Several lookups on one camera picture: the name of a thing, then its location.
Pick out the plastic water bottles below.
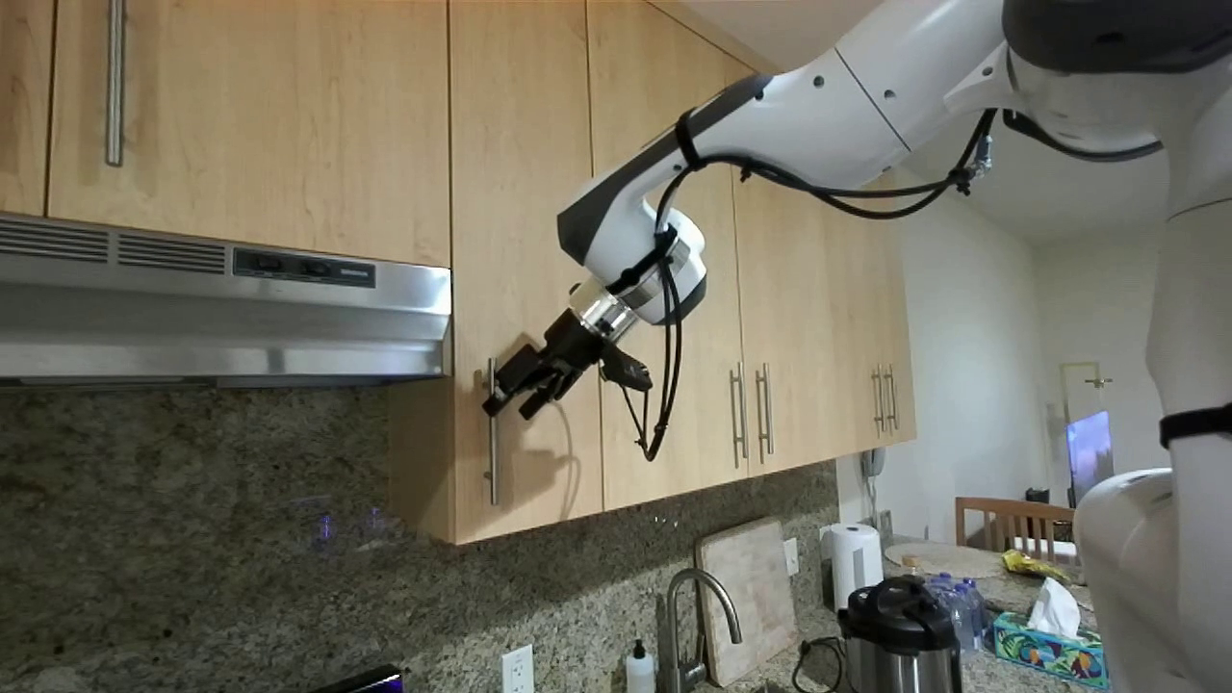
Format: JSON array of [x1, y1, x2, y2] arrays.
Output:
[[925, 575, 985, 650]]

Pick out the teal tissue box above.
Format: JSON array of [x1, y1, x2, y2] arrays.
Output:
[[990, 578, 1108, 684]]

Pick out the steel handle above hood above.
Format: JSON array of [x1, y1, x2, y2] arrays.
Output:
[[106, 0, 128, 168]]

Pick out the stainless steel stove hood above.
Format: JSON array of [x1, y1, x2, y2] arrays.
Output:
[[0, 213, 451, 382]]

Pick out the far wood cabinet doors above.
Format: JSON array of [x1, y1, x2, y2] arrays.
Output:
[[828, 213, 918, 451]]

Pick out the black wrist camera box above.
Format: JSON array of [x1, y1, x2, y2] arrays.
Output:
[[602, 349, 651, 391]]

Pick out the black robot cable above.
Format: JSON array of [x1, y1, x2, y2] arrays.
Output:
[[620, 109, 1167, 467]]

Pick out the wooden chair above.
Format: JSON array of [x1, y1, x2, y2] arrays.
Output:
[[954, 495, 1077, 562]]

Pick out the wood cabinet above hood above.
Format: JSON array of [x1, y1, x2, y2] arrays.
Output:
[[52, 0, 451, 265]]

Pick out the stone cutting board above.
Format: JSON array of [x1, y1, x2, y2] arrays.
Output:
[[697, 521, 799, 684]]

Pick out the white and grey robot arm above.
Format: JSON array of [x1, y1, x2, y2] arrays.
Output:
[[487, 0, 1232, 693]]

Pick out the chrome kitchen faucet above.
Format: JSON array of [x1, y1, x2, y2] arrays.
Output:
[[654, 564, 742, 693]]

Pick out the steel bar door handle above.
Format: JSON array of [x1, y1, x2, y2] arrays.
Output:
[[479, 360, 506, 508]]

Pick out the white wall outlet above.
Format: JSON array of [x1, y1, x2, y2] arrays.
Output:
[[501, 646, 536, 693]]

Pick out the light wood cabinet door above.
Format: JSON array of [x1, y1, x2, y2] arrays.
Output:
[[442, 0, 602, 541]]

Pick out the steel handle door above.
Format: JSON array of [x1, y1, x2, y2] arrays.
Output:
[[755, 360, 774, 462], [730, 371, 746, 467]]

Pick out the white soap bottle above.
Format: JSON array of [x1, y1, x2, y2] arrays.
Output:
[[623, 640, 660, 693]]

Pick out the white paper towel roll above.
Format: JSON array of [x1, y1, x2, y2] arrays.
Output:
[[819, 522, 881, 609]]

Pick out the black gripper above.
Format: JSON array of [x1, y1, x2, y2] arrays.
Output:
[[482, 313, 608, 418]]

